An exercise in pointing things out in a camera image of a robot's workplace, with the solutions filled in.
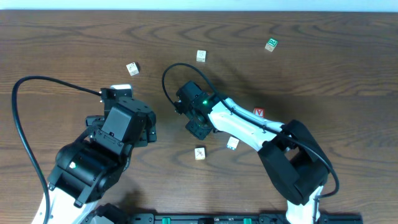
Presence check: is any blue number 2 block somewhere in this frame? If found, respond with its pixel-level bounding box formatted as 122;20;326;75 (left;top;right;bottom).
126;62;139;76

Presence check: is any red letter A block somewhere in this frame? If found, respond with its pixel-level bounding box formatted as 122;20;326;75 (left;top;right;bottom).
253;108;265;118

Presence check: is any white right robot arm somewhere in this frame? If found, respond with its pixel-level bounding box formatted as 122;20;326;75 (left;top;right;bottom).
176;93;336;223

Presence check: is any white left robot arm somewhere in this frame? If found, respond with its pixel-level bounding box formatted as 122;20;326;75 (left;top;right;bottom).
33;108;156;223

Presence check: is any blue edged white block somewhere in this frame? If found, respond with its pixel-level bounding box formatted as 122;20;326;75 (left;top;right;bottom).
226;136;239;151

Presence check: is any plain wooden picture block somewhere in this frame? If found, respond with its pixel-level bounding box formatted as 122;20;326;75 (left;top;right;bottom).
196;50;206;62

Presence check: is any green letter R block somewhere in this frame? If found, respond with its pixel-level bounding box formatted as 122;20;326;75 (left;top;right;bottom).
265;38;279;52

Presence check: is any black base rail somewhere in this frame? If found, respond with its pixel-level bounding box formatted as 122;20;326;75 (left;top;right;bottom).
93;203;364;224

